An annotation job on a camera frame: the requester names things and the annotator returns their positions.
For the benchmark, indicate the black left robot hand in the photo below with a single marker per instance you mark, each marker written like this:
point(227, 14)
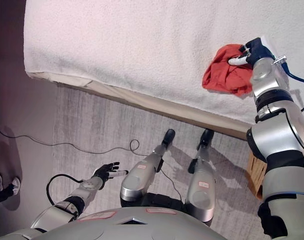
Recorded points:
point(104, 171)

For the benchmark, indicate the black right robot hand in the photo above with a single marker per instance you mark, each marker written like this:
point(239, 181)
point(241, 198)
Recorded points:
point(260, 51)

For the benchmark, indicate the red garment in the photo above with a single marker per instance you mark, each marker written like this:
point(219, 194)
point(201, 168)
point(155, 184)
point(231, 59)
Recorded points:
point(221, 75)

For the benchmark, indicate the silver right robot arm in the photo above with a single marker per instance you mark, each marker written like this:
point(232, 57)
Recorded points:
point(279, 140)

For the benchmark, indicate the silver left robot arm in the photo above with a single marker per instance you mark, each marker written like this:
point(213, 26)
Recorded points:
point(77, 197)

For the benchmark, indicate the low beige bed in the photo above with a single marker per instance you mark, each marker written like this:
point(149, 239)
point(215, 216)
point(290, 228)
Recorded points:
point(141, 62)

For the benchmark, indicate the wooden laundry basket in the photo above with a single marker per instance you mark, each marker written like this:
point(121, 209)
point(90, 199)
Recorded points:
point(255, 172)

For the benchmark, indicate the silver left robot leg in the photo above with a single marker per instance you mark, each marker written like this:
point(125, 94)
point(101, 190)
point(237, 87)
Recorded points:
point(139, 177)

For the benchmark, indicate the grey rug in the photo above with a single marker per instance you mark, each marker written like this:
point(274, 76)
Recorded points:
point(96, 125)

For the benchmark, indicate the silver robot torso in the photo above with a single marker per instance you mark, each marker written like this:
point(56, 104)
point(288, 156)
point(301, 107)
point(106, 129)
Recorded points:
point(116, 225)

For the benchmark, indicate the large white terry blanket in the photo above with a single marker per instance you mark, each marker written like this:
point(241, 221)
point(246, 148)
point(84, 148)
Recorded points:
point(129, 42)

